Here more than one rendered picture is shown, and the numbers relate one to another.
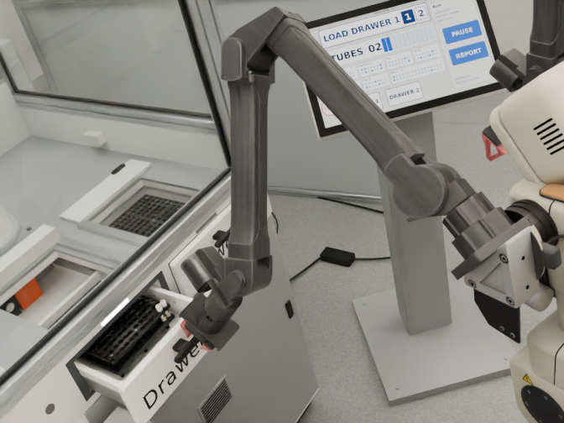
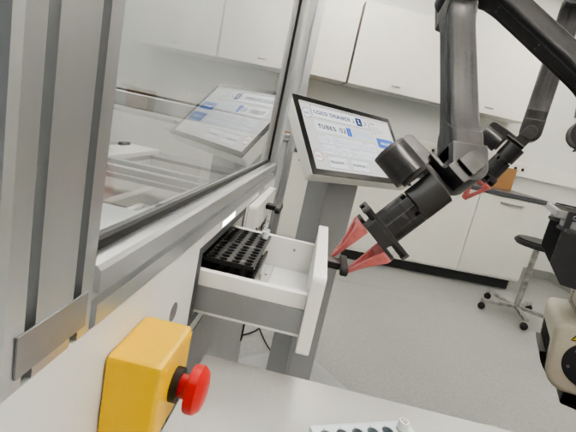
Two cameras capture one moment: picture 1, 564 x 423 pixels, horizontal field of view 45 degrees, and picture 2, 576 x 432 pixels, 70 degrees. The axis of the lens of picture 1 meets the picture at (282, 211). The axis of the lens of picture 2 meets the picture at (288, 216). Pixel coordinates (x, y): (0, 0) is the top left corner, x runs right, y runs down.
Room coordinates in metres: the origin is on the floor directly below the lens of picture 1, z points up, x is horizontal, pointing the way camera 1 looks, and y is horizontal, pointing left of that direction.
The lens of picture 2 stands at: (0.54, 0.71, 1.10)
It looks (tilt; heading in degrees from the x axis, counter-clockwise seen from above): 13 degrees down; 322
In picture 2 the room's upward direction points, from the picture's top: 12 degrees clockwise
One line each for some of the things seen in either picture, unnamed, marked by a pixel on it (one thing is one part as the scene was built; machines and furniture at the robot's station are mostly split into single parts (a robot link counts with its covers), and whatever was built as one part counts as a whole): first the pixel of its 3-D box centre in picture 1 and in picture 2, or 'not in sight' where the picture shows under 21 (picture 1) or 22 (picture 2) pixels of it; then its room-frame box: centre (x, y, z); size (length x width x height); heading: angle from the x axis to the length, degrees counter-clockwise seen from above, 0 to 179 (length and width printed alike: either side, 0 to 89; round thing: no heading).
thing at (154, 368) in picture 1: (178, 353); (315, 278); (0.99, 0.27, 0.87); 0.29 x 0.02 x 0.11; 138
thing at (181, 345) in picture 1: (183, 347); (335, 263); (0.97, 0.25, 0.91); 0.07 x 0.04 x 0.01; 138
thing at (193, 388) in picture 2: not in sight; (189, 387); (0.81, 0.56, 0.88); 0.04 x 0.03 x 0.04; 138
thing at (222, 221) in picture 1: (216, 244); (260, 217); (1.32, 0.17, 0.87); 0.29 x 0.02 x 0.11; 138
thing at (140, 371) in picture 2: not in sight; (151, 377); (0.83, 0.59, 0.88); 0.07 x 0.05 x 0.07; 138
